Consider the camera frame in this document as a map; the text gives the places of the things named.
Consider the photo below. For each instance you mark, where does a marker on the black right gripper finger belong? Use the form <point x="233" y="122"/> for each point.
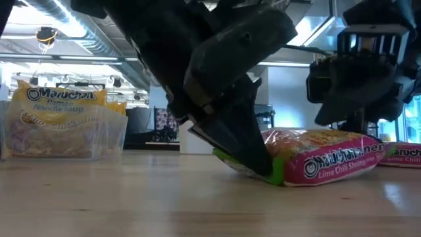
<point x="358" y="85"/>
<point x="358" y="121"/>

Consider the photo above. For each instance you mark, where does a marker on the patterned fabric screen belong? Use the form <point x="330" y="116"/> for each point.
<point x="162" y="123"/>

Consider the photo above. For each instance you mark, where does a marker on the dark equipment cabinet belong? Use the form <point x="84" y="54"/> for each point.
<point x="268" y="115"/>

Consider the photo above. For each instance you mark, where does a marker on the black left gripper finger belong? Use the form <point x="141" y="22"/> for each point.
<point x="237" y="56"/>

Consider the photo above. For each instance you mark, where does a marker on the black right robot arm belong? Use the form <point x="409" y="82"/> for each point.
<point x="378" y="11"/>

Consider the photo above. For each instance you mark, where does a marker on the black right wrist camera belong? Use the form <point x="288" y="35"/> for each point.
<point x="317" y="82"/>

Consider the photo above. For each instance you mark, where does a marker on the grey partition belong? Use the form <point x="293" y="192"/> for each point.
<point x="139" y="125"/>

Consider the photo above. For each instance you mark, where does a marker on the lime chili shrimp ramen pack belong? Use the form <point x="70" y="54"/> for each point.
<point x="404" y="158"/>
<point x="329" y="164"/>

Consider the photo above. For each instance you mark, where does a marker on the suspended linear light bar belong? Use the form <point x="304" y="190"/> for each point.
<point x="82" y="58"/>

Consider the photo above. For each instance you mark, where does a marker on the clear plastic bin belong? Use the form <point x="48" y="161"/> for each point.
<point x="112" y="138"/>

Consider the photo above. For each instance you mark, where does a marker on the glass window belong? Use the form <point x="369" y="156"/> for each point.
<point x="412" y="125"/>

